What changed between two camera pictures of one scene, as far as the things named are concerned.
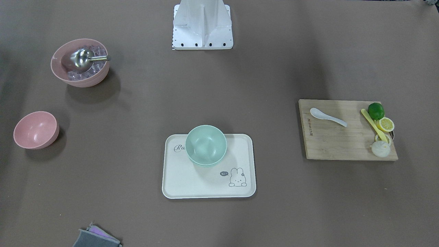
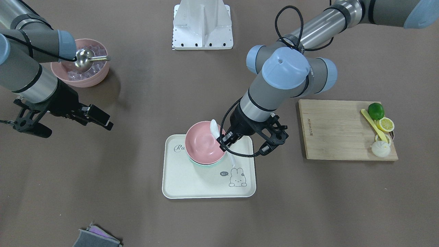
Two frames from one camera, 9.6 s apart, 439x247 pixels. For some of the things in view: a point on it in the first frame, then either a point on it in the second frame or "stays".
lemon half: [385, 124] stays
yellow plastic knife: [381, 133] stays
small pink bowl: [36, 130] to [202, 144]
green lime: [376, 110] stays
